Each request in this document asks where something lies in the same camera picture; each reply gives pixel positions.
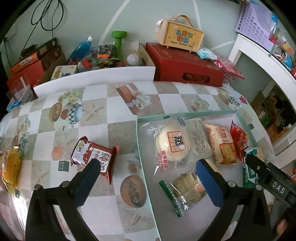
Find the orange flat box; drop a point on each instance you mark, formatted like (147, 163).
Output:
(35, 56)

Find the red gift box left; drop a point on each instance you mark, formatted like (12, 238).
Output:
(39, 71)

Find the red patterned pouch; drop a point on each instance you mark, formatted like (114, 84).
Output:
(230, 71)

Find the purple perforated board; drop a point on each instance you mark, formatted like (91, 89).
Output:
(257, 23)

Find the clear plastic box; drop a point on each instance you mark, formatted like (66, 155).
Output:
(20, 93)

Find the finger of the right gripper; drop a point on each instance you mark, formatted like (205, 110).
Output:
(261, 168)

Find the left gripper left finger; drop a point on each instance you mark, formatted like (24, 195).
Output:
(42, 222)

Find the person right hand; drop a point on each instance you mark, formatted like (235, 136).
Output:
(278, 223)

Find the white shelf frame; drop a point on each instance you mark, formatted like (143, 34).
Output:
(284, 148)

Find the blue drink bottle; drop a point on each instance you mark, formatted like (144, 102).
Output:
(80, 51)

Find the large red gift box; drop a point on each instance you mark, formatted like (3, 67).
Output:
(177, 65)

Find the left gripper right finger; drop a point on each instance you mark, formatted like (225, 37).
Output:
(254, 220)

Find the orange bread packet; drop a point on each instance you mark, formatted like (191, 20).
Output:
(221, 143)

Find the yellow cake clear packet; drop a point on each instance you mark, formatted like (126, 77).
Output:
(11, 168)

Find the white calligraphy snack packet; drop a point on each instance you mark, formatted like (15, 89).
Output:
(200, 146)

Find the green dumbbell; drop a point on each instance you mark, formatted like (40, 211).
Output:
(118, 36)

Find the white foam board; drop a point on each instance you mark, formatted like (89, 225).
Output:
(95, 77)

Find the round cracker clear packet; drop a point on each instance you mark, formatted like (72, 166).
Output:
(181, 193)

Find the card game box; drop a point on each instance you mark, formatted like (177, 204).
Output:
(62, 71)

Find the blue wipes packet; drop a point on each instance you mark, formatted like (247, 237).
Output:
(205, 53)

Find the steamed bun clear packet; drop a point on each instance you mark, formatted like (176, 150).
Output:
(168, 143)

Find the red milk biscuit packet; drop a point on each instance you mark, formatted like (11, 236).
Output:
(85, 150)

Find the pile of small toys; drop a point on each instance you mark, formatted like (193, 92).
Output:
(103, 58)

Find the yellow wooden carry box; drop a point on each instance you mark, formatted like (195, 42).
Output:
(179, 33)

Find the red snack packet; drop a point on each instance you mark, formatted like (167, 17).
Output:
(240, 140)

